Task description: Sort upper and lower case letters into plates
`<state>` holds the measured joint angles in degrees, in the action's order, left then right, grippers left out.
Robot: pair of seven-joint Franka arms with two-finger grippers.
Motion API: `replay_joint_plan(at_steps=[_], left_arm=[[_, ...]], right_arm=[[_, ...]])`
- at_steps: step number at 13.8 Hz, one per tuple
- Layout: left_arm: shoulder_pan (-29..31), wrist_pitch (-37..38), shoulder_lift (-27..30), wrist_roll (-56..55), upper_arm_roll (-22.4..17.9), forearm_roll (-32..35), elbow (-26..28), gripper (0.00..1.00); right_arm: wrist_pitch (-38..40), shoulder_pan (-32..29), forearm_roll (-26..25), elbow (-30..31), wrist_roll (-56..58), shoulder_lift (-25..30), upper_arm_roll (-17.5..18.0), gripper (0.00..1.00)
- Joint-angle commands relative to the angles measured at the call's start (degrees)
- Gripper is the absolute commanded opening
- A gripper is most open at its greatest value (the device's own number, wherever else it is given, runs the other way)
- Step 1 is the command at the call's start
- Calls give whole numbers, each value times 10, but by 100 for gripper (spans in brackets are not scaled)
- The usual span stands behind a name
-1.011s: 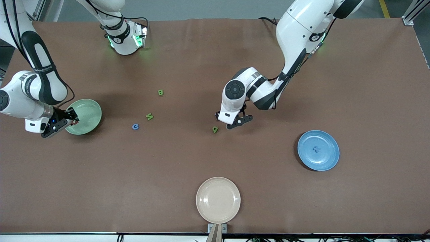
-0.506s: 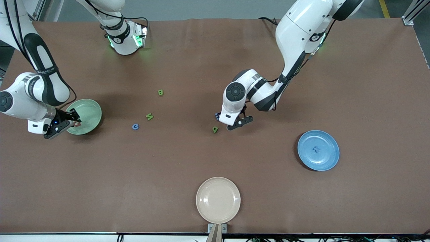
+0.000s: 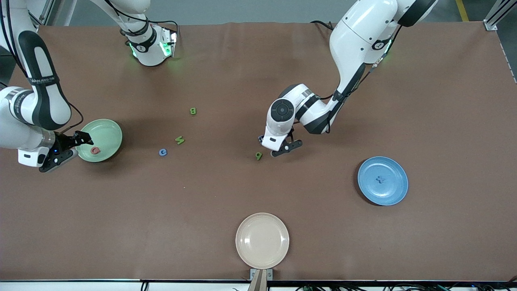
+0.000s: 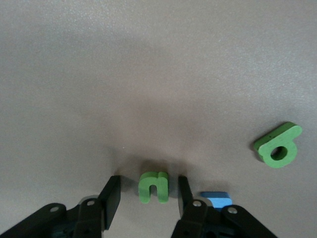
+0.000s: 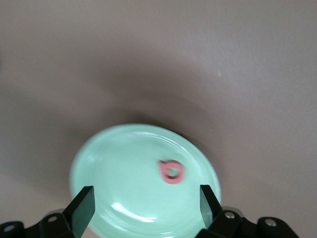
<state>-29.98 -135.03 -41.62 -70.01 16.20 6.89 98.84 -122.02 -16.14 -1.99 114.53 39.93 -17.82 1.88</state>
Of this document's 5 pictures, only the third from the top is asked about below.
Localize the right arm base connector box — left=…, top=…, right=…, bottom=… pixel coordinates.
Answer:
left=160, top=27, right=178, bottom=58

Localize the green plate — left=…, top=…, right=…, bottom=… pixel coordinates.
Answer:
left=75, top=118, right=123, bottom=163

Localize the beige plate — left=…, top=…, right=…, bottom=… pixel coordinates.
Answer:
left=235, top=213, right=290, bottom=270

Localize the blue plate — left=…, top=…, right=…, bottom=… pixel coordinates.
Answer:
left=357, top=156, right=409, bottom=206

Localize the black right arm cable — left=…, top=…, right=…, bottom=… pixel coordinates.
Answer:
left=61, top=102, right=84, bottom=135

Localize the aluminium frame post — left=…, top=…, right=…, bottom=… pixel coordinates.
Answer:
left=27, top=0, right=55, bottom=27
left=483, top=0, right=517, bottom=31

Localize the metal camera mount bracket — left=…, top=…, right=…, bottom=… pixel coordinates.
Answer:
left=247, top=268, right=273, bottom=291

